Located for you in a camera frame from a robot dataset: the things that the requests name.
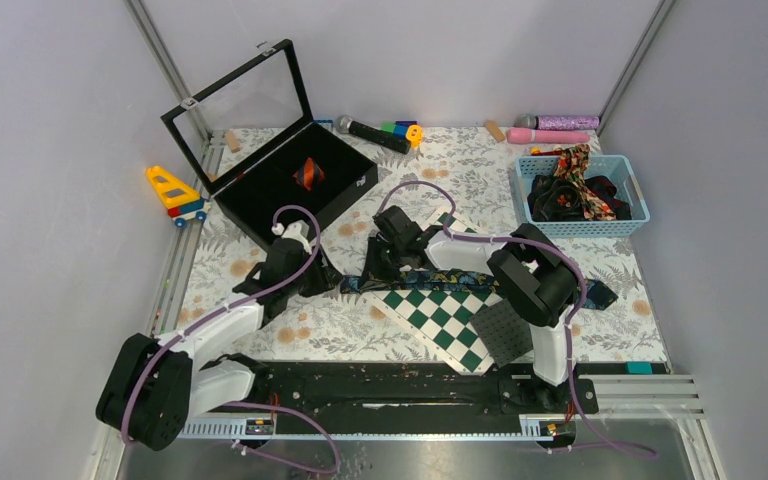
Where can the teal small block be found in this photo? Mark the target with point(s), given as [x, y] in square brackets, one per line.
[639, 368]

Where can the grey studded baseplate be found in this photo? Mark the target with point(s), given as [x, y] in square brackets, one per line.
[505, 335]

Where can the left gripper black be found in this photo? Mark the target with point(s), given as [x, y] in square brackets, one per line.
[326, 276]

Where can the yellow toy truck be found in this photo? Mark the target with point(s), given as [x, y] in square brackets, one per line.
[181, 202]

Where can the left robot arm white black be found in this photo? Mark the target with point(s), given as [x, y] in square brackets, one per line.
[156, 385]

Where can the light blue plastic basket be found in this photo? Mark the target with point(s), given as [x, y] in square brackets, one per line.
[616, 168]

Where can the orange navy striped rolled tie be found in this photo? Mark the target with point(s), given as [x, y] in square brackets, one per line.
[309, 175]

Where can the floral table mat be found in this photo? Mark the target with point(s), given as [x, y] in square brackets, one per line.
[461, 166]

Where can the dark red ties pile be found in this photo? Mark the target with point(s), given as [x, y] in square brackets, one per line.
[553, 199]

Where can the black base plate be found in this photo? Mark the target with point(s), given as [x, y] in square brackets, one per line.
[393, 399]

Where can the black glitter microphone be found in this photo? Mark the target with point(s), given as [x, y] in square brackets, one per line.
[347, 125]

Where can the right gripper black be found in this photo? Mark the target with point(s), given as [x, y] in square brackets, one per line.
[373, 268]

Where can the black display box glass lid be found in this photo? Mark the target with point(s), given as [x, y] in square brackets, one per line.
[265, 103]

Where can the dark blue floral tie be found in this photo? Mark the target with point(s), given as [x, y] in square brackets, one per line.
[599, 296]

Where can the red floral tie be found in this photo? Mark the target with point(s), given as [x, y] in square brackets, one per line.
[570, 168]

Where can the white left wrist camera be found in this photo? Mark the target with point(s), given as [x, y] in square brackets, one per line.
[297, 231]

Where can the small wooden block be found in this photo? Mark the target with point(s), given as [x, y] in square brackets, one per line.
[495, 131]

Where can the green white chessboard mat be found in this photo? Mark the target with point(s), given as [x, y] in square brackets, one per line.
[441, 321]

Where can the green blue block stack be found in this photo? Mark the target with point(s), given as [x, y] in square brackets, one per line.
[398, 128]

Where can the wooden peg left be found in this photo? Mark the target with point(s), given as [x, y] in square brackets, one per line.
[232, 142]

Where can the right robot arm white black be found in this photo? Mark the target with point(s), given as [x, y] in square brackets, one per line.
[525, 268]

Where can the purple glitter microphone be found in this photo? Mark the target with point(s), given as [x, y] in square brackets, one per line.
[558, 122]

